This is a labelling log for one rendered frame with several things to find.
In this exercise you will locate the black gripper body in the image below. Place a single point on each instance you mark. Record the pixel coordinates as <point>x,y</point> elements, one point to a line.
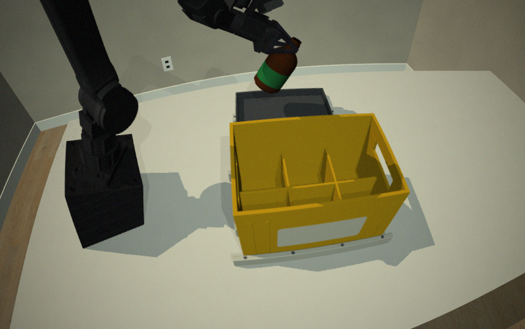
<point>260,43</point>

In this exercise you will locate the yellow divided crate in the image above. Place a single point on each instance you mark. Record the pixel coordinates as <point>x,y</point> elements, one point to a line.
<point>269,155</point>

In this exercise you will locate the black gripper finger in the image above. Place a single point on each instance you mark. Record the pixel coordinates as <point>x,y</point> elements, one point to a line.
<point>280,35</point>
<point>279,43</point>

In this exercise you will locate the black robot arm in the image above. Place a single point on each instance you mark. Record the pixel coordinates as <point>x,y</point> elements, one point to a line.
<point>109,108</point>

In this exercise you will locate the brown glass bottle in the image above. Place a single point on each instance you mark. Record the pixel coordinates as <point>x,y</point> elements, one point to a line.
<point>275,70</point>

